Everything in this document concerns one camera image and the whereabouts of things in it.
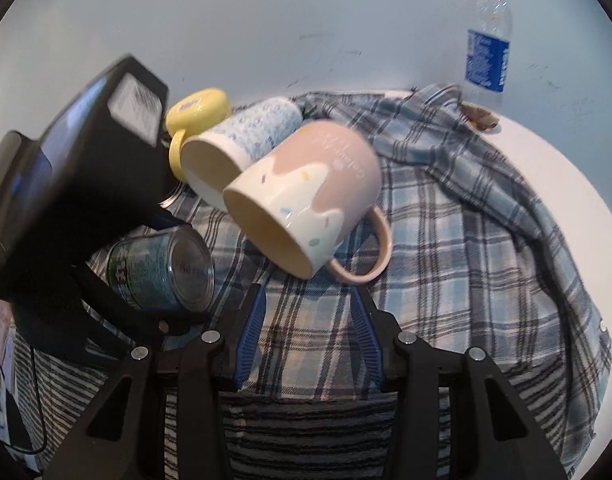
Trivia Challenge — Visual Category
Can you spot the green printed tin can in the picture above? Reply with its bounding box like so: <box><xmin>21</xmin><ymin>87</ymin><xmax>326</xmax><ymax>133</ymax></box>
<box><xmin>106</xmin><ymin>226</ymin><xmax>215</xmax><ymax>312</ymax></box>

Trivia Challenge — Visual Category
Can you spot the blue patterned white cup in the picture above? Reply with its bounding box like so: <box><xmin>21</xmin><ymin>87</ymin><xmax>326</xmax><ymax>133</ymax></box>
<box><xmin>180</xmin><ymin>96</ymin><xmax>303</xmax><ymax>211</ymax></box>

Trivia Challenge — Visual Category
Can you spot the blue plaid shirt cloth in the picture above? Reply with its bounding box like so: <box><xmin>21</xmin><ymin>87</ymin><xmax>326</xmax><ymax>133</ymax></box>
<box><xmin>88</xmin><ymin>82</ymin><xmax>612</xmax><ymax>480</ymax></box>

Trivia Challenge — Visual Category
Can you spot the clear plastic water bottle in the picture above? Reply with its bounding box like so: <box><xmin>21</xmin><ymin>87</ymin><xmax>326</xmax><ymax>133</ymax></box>
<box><xmin>463</xmin><ymin>0</ymin><xmax>513</xmax><ymax>112</ymax></box>

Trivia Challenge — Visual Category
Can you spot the small brown dish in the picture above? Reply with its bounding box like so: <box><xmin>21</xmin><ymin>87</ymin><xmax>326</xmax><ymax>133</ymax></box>
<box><xmin>460</xmin><ymin>102</ymin><xmax>499</xmax><ymax>131</ymax></box>

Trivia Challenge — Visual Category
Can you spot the yellow plastic mug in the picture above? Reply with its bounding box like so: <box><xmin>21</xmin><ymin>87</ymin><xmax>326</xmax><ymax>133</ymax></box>
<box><xmin>165</xmin><ymin>88</ymin><xmax>232</xmax><ymax>183</ymax></box>

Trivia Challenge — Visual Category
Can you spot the beige steel tumbler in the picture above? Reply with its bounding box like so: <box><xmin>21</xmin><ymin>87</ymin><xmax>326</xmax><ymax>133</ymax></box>
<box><xmin>160</xmin><ymin>181</ymin><xmax>187</xmax><ymax>208</ymax></box>

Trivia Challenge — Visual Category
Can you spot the striped grey cloth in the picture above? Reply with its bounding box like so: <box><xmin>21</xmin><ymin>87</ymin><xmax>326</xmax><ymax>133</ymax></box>
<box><xmin>10</xmin><ymin>328</ymin><xmax>453</xmax><ymax>480</ymax></box>

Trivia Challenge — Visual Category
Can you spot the pink and white mug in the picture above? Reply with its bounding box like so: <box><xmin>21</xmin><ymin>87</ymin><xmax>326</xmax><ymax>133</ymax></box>
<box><xmin>222</xmin><ymin>119</ymin><xmax>393</xmax><ymax>285</ymax></box>

